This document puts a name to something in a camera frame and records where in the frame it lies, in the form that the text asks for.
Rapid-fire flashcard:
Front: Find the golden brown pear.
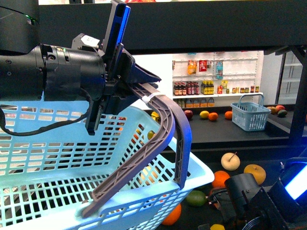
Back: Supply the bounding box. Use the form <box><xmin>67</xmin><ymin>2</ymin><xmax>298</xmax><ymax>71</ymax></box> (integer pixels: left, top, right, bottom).
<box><xmin>244</xmin><ymin>164</ymin><xmax>266</xmax><ymax>185</ymax></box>

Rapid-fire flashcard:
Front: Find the small blue plastic basket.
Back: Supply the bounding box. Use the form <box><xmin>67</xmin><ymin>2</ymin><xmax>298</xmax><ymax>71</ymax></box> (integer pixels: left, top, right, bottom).
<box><xmin>231</xmin><ymin>93</ymin><xmax>271</xmax><ymax>132</ymax></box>

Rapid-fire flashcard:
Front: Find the green avocado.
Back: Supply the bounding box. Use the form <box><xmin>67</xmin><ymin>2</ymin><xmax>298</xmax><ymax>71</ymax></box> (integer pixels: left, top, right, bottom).
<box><xmin>185</xmin><ymin>190</ymin><xmax>207</xmax><ymax>207</ymax></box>

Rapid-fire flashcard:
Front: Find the orange near small basket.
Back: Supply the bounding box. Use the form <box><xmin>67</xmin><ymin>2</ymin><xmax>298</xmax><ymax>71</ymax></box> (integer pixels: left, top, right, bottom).
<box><xmin>224</xmin><ymin>111</ymin><xmax>233</xmax><ymax>120</ymax></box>

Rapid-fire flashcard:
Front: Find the dark red apple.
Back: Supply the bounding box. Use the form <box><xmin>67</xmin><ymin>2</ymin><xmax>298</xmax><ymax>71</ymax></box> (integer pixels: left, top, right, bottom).
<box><xmin>184</xmin><ymin>110</ymin><xmax>194</xmax><ymax>120</ymax></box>

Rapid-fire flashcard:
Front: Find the grey basket handle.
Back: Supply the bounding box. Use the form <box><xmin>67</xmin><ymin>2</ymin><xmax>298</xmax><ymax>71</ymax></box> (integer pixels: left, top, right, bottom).
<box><xmin>82</xmin><ymin>83</ymin><xmax>192</xmax><ymax>218</ymax></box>

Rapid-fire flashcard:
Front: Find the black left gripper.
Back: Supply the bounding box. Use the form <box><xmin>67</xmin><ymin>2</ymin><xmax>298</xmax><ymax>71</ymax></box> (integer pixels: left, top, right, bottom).
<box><xmin>72</xmin><ymin>0</ymin><xmax>160</xmax><ymax>135</ymax></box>

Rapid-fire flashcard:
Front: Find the yellow lemon far shelf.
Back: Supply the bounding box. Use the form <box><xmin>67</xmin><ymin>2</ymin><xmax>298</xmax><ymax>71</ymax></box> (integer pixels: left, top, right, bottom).
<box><xmin>200</xmin><ymin>111</ymin><xmax>210</xmax><ymax>119</ymax></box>

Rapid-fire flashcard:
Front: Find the pale yellow apple with stem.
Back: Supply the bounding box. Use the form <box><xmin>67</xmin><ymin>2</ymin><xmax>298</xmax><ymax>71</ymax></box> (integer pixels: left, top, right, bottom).
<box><xmin>221</xmin><ymin>152</ymin><xmax>241</xmax><ymax>171</ymax></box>

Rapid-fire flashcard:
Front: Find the white wall shelf with sauces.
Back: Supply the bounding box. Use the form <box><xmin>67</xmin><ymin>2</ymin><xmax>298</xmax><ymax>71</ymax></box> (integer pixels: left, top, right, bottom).
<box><xmin>172</xmin><ymin>51</ymin><xmax>263</xmax><ymax>108</ymax></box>

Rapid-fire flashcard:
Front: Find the large light blue basket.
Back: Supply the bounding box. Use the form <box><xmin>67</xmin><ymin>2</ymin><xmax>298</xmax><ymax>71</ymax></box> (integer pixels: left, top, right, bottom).
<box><xmin>0</xmin><ymin>106</ymin><xmax>214</xmax><ymax>230</ymax></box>

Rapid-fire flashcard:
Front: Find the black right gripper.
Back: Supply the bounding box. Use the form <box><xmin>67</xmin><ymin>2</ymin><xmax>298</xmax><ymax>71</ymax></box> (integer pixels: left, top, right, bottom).
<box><xmin>208</xmin><ymin>173</ymin><xmax>289</xmax><ymax>230</ymax></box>

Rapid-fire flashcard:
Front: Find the orange beside far lemon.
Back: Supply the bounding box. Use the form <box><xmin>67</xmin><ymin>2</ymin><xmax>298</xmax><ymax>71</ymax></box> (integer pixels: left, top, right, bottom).
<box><xmin>208</xmin><ymin>112</ymin><xmax>218</xmax><ymax>121</ymax></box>

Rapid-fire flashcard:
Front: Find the yellow lemon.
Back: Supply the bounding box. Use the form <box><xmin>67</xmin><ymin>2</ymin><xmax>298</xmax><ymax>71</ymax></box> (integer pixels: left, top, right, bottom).
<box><xmin>210</xmin><ymin>224</ymin><xmax>225</xmax><ymax>230</ymax></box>

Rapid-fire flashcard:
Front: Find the large orange lower shelf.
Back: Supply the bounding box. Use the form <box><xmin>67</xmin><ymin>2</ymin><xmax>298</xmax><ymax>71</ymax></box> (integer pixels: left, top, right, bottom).
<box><xmin>162</xmin><ymin>204</ymin><xmax>182</xmax><ymax>226</ymax></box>

